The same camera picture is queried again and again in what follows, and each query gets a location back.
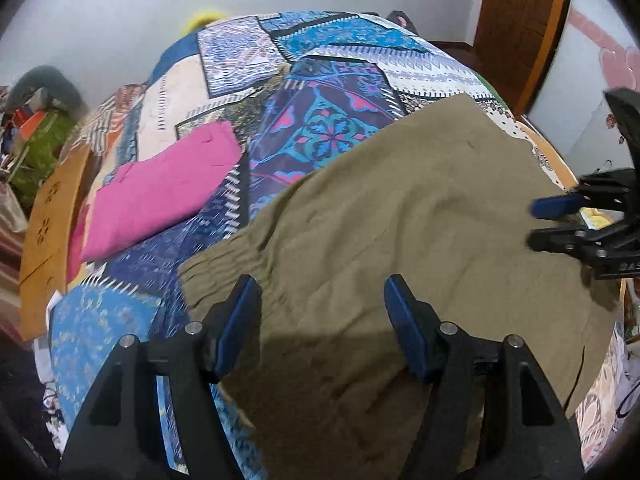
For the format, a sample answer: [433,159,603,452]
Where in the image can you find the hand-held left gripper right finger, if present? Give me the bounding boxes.
[384,274,586,480]

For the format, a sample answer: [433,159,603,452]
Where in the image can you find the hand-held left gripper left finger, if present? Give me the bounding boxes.
[59,274,263,480]

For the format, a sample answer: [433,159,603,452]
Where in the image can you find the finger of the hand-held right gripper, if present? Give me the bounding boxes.
[531,170,640,220]
[527,220,640,267]

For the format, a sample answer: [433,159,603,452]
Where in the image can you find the olive green pants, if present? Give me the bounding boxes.
[178,94,621,480]

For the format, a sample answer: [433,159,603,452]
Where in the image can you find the wooden door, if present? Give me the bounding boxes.
[470,0,576,116]

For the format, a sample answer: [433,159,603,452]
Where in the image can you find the folded pink garment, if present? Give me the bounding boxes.
[66,120,242,281]

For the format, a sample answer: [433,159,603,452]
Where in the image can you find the wooden bed footboard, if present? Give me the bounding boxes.
[19,144,93,343]

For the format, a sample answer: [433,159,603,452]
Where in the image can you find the patchwork printed bedspread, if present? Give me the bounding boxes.
[47,10,626,480]

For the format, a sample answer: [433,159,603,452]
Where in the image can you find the green patterned cloth pile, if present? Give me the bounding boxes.
[0,66,88,206]

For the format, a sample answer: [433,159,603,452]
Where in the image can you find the yellow fluffy object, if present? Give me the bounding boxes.
[184,9,231,35]

